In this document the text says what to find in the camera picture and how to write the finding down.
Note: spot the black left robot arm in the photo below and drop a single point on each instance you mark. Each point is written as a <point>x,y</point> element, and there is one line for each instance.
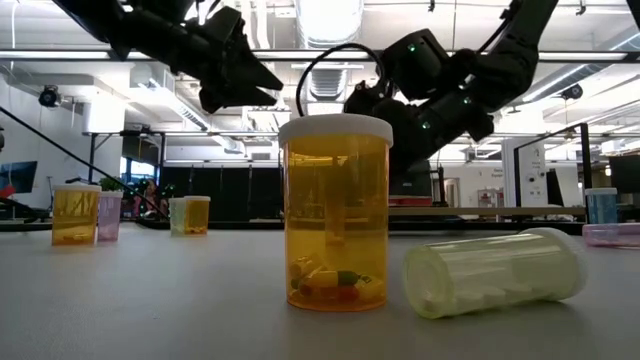
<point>125,25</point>

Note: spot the blue medicine bottle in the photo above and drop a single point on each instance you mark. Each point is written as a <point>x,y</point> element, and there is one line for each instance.
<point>601,207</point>

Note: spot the black shelf end frame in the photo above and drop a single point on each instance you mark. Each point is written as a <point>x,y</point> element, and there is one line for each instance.
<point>586,175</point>

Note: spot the pink medicine bottle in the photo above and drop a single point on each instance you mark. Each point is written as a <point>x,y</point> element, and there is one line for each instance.
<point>612,235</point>

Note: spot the black partition wall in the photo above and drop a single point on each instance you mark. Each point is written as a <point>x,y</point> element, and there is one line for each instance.
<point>235,192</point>

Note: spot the white column with signs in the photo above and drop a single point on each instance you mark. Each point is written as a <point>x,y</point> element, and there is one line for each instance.
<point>535,160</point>

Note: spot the black high table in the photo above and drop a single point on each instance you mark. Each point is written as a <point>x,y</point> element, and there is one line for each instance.
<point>92,160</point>

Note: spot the black ceiling-mounted camera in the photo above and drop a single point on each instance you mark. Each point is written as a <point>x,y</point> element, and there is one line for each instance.
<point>49,96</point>
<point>572,92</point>

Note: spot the grey table mat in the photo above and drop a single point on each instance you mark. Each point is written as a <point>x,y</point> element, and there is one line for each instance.
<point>150,300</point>

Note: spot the wide black monitor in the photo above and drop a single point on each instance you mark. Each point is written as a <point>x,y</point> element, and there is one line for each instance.
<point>625,175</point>

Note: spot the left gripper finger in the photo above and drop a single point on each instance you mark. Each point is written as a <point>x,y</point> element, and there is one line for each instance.
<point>230,99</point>
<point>250,70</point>

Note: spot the large orange medicine bottle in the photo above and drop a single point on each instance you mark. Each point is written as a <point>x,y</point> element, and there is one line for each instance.
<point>335,210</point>

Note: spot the narrow black monitor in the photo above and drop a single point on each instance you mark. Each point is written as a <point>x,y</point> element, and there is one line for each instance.
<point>552,187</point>

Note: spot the black beam with light strips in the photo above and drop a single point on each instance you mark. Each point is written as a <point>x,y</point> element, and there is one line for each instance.
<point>634,56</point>

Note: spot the silver round ceiling duct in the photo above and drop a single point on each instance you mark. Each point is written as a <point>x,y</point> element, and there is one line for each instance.
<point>327,20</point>

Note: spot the green medicine bottle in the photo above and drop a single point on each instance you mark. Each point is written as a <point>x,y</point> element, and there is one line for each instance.
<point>495,272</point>
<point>176,220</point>

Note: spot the black metal table frame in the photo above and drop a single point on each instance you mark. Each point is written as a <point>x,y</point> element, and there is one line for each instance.
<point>240,225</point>

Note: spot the dark wall screen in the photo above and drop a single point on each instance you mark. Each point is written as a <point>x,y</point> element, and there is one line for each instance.
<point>20,175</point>

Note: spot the red box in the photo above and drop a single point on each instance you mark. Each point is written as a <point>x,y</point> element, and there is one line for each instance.
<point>410,201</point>

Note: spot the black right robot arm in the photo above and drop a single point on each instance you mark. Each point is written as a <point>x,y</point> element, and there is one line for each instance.
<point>510,55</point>

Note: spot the wooden shelf board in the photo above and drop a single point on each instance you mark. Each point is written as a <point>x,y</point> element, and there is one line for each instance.
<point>500,211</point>

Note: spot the white rectangular ceiling duct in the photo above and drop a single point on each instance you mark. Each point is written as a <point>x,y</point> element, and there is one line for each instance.
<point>142,80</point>

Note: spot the person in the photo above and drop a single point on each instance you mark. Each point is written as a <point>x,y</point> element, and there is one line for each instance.
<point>150,197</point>

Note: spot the black cabinet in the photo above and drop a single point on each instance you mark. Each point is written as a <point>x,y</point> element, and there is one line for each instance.
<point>410,185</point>

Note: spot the green potted plant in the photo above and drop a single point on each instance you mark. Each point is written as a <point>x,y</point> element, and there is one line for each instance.
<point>111,184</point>

